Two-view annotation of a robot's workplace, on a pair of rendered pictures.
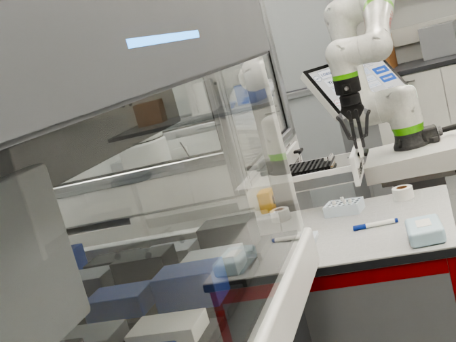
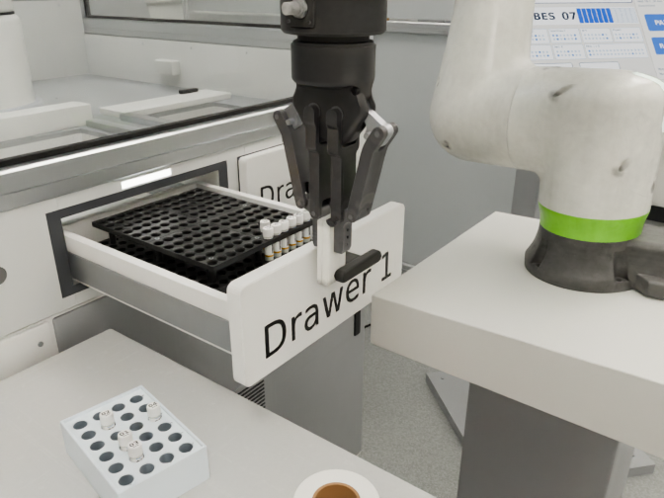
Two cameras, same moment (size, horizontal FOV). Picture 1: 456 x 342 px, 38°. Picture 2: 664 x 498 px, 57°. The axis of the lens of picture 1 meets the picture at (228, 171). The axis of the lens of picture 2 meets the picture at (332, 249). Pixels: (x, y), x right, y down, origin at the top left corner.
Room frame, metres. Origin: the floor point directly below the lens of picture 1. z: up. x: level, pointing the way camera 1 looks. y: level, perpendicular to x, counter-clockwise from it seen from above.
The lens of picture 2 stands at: (1.82, -0.67, 1.18)
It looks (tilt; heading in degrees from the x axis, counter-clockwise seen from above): 24 degrees down; 19
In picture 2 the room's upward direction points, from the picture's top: straight up
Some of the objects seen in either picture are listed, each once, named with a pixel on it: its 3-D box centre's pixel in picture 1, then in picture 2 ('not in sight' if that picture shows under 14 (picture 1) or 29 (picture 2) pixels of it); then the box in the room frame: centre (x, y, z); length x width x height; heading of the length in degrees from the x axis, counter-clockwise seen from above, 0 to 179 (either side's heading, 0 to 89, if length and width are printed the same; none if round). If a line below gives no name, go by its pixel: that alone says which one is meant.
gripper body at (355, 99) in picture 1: (351, 106); (333, 91); (2.36, -0.49, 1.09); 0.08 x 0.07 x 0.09; 72
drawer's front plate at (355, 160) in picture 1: (357, 162); (329, 282); (2.39, -0.47, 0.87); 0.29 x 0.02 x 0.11; 162
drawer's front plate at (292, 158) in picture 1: (293, 159); (301, 171); (2.78, -0.29, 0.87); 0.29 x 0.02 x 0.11; 162
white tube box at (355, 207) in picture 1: (343, 207); (133, 449); (2.18, -0.35, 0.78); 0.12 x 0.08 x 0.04; 62
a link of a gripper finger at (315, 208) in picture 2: (351, 125); (321, 161); (2.36, -0.48, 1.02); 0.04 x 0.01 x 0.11; 162
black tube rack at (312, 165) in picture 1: (305, 174); (206, 243); (2.45, -0.28, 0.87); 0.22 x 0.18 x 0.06; 72
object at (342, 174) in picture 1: (303, 176); (201, 245); (2.46, -0.27, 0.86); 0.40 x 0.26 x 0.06; 72
